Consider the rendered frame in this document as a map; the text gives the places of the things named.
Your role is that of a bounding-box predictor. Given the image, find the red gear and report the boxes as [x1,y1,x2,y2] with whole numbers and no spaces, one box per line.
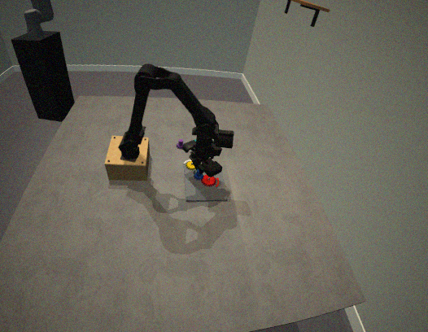
[201,175,216,187]

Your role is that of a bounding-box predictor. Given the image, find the yellow gear with black stripe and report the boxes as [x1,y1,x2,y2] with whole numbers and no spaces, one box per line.
[186,161,196,170]

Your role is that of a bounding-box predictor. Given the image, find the blue gear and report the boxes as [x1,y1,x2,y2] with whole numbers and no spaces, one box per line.
[194,170,203,180]

